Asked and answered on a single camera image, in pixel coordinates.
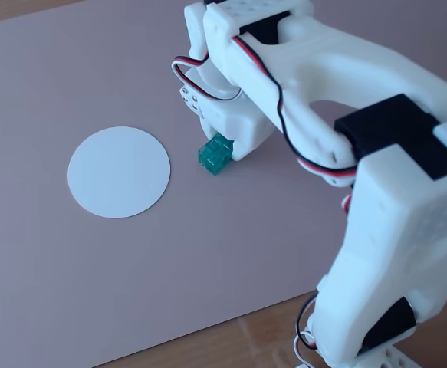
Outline red white black servo cable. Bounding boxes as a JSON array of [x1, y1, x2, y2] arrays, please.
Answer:
[[228, 34, 360, 189], [170, 55, 243, 103], [294, 289, 322, 365]]

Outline teal lego brick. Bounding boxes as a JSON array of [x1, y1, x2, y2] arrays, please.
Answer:
[[198, 132, 235, 176]]

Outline white paper circle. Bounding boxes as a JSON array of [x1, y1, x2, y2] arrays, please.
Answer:
[[67, 126, 172, 219]]

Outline pink table mat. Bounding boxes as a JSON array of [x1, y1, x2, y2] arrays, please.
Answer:
[[0, 0, 447, 368]]

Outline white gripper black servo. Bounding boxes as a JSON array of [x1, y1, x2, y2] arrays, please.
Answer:
[[179, 63, 275, 162]]

